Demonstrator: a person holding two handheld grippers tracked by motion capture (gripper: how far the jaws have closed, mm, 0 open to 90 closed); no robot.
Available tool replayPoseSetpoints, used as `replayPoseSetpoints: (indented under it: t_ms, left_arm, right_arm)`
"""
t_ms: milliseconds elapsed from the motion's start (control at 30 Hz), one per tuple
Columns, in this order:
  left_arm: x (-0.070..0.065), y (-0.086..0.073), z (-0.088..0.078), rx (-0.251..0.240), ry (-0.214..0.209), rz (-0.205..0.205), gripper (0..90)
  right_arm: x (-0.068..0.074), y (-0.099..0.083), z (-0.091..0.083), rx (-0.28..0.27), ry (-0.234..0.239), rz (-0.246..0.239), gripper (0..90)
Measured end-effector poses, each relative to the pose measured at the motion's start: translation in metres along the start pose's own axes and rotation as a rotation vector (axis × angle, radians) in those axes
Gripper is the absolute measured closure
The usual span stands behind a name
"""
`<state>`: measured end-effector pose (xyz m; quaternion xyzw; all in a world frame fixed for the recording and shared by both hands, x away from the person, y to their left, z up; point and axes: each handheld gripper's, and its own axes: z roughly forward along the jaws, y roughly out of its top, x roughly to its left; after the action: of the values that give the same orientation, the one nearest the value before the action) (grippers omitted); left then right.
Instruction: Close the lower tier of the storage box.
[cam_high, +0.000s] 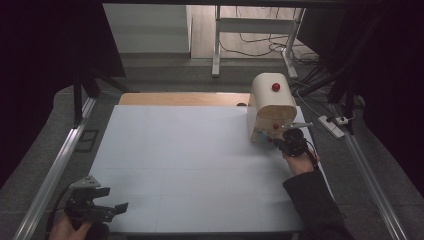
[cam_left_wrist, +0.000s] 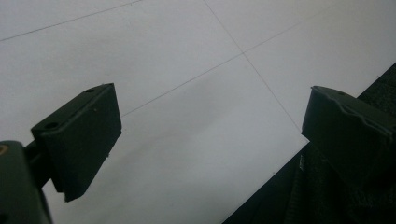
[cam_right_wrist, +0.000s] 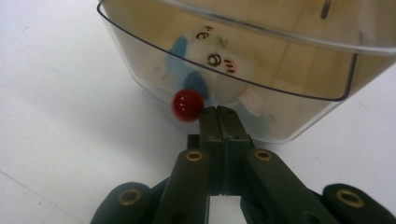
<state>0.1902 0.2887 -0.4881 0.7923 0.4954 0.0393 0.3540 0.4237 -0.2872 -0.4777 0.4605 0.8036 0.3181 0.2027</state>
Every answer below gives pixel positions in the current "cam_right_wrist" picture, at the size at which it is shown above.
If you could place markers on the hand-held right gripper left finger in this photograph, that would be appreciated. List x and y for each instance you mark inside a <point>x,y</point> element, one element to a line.
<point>213,130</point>

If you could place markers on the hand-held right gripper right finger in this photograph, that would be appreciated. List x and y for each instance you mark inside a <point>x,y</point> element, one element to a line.
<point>235,137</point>

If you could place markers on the white and blue plush toy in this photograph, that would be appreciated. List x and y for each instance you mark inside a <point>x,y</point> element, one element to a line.
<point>199,53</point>

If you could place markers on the clear drawer with red knob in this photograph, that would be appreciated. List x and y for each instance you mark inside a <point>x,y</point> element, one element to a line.
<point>130,56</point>

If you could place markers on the white table mat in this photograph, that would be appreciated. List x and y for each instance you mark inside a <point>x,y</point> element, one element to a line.
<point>62,124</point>

